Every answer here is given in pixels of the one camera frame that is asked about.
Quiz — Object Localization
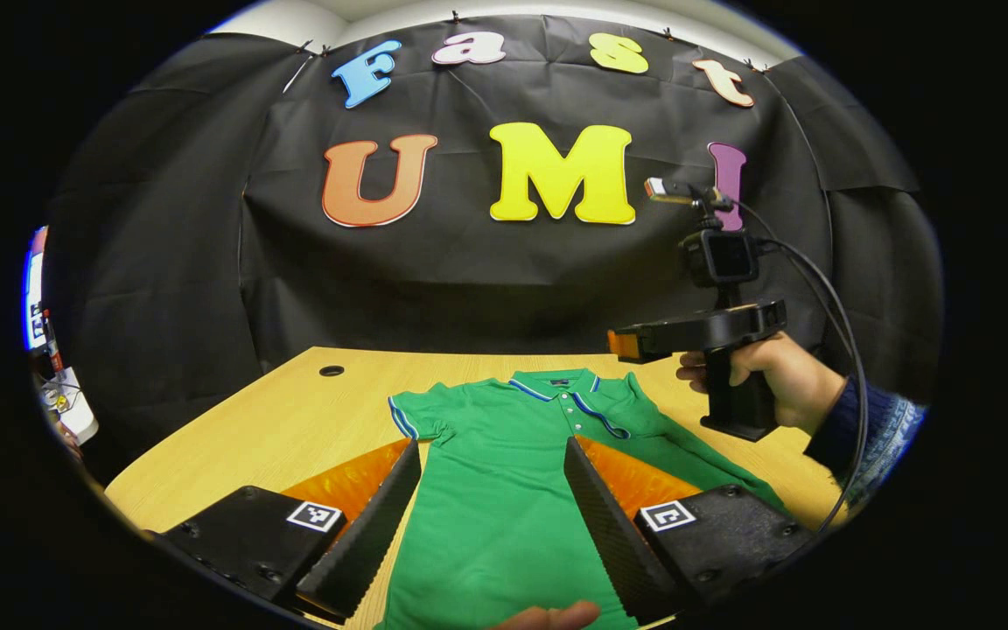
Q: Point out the computer monitor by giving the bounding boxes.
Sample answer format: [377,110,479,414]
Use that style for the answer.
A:
[21,226,52,353]

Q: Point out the black backdrop cloth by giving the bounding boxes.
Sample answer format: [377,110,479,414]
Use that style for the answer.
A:
[36,13,944,482]

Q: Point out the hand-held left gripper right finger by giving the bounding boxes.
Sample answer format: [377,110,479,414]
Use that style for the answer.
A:
[563,435,816,624]

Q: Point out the green T-shirt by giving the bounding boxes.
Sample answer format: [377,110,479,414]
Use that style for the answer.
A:
[377,368,789,630]

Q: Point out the red bottle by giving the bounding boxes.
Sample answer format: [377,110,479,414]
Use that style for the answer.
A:
[40,308,60,373]

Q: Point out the black cable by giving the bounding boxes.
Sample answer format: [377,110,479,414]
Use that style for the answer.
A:
[731,199,870,533]

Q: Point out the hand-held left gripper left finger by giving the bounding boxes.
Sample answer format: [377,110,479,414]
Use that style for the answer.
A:
[150,437,422,624]

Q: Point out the white box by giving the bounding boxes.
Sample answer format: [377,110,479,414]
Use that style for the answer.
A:
[38,367,101,447]

